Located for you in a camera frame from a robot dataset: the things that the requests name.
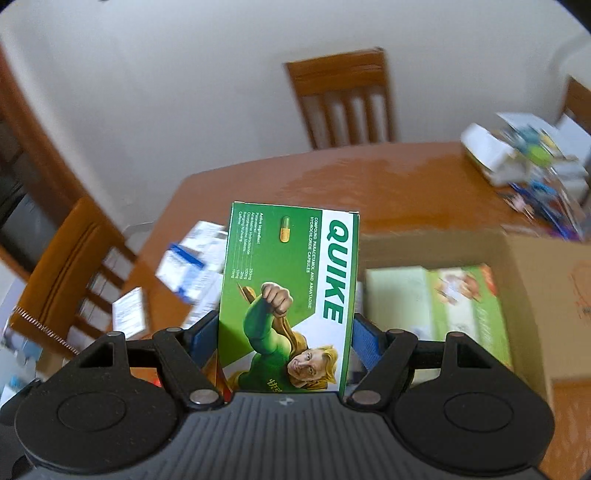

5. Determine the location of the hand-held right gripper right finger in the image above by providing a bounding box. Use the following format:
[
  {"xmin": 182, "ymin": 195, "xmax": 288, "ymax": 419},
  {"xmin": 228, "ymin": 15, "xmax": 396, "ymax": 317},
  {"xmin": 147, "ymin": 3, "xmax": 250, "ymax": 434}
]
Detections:
[{"xmin": 347, "ymin": 314, "xmax": 492, "ymax": 409}]

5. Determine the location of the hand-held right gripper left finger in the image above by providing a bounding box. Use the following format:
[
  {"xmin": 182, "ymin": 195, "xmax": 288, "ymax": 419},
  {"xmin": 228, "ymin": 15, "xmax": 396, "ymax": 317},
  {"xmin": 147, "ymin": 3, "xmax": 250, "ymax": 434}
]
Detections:
[{"xmin": 78, "ymin": 313, "xmax": 223, "ymax": 411}]

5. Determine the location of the pale green box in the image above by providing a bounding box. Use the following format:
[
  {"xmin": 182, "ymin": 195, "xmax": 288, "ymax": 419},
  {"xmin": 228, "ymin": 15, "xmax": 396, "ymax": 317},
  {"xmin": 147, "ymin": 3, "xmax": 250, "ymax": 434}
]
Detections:
[{"xmin": 365, "ymin": 266, "xmax": 438, "ymax": 344}]

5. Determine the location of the blue white molecule print box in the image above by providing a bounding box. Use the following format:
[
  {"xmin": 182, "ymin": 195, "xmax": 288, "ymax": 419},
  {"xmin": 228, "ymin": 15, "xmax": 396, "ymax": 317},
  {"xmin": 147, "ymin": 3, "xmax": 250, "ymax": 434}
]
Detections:
[{"xmin": 156, "ymin": 241, "xmax": 207, "ymax": 304}]

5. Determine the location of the white medicine box small text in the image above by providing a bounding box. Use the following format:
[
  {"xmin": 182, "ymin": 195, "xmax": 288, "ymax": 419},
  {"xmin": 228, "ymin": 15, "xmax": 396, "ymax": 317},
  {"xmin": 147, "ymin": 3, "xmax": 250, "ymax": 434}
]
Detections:
[{"xmin": 112, "ymin": 286, "xmax": 151, "ymax": 341}]

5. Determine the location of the green hero print medicine box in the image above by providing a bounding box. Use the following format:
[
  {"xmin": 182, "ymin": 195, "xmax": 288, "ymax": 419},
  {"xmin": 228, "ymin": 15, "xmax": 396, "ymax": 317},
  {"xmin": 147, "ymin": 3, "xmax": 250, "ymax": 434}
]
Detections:
[{"xmin": 216, "ymin": 200, "xmax": 362, "ymax": 398}]

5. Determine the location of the white medicine box blue stripe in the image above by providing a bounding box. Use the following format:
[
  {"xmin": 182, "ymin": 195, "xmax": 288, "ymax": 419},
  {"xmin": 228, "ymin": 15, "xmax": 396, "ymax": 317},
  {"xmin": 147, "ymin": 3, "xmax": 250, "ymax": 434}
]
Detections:
[{"xmin": 179, "ymin": 220, "xmax": 229, "ymax": 282}]

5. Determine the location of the green bear print box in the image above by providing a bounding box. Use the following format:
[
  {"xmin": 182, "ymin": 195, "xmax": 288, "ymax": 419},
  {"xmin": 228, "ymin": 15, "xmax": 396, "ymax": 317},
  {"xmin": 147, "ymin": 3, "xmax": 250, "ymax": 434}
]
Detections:
[{"xmin": 428, "ymin": 263, "xmax": 515, "ymax": 372}]

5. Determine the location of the cardboard box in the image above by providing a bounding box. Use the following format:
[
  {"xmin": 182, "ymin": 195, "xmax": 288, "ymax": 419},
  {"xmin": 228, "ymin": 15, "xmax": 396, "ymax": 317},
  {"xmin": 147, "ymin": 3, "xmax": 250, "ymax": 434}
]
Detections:
[{"xmin": 356, "ymin": 228, "xmax": 591, "ymax": 407}]

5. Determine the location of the wooden desktop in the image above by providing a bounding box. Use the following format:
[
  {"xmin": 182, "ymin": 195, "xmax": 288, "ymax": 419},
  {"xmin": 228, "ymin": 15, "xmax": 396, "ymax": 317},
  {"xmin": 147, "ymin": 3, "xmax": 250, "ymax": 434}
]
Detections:
[{"xmin": 122, "ymin": 141, "xmax": 591, "ymax": 480}]

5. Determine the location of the wooden chair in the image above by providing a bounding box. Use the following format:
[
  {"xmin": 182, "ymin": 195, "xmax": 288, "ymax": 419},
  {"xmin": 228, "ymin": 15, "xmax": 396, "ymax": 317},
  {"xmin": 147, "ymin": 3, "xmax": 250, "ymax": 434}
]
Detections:
[
  {"xmin": 560, "ymin": 76, "xmax": 591, "ymax": 136},
  {"xmin": 9, "ymin": 196, "xmax": 154, "ymax": 358},
  {"xmin": 283, "ymin": 46, "xmax": 399, "ymax": 150}
]

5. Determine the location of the pile of pens and clips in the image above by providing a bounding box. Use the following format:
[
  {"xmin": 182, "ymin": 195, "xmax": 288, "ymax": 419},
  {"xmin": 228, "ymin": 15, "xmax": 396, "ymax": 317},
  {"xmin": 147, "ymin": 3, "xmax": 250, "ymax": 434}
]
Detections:
[{"xmin": 501, "ymin": 175, "xmax": 587, "ymax": 243}]

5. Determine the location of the white gold foil bag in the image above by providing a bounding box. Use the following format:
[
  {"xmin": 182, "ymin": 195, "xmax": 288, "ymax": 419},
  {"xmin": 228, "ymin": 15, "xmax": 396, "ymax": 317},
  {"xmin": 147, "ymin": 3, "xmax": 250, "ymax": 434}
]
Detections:
[{"xmin": 461, "ymin": 121, "xmax": 518, "ymax": 186}]

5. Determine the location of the jar with green lid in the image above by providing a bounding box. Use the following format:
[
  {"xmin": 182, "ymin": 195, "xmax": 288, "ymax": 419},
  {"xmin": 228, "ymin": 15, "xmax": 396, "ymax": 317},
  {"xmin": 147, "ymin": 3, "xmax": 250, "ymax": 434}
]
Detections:
[{"xmin": 526, "ymin": 141, "xmax": 557, "ymax": 168}]

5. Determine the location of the wooden cabinet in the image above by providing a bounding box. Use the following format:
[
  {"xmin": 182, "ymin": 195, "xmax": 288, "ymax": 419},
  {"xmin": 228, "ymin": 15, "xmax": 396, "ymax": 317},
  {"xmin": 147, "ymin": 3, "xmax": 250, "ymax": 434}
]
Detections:
[{"xmin": 0, "ymin": 44, "xmax": 95, "ymax": 282}]

